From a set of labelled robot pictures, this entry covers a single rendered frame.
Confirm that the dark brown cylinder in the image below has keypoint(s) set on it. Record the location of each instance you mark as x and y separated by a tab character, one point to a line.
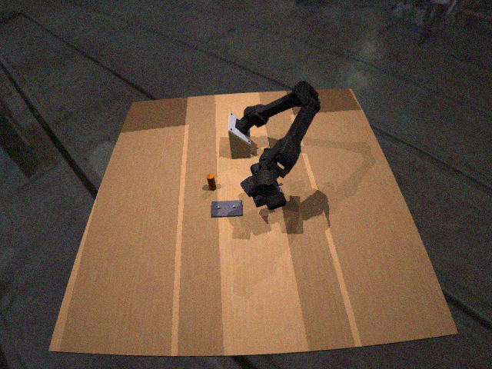
211	182

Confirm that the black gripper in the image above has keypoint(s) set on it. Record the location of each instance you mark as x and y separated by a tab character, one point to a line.
277	200

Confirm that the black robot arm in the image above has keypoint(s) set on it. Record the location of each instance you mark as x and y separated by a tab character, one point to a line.
288	148

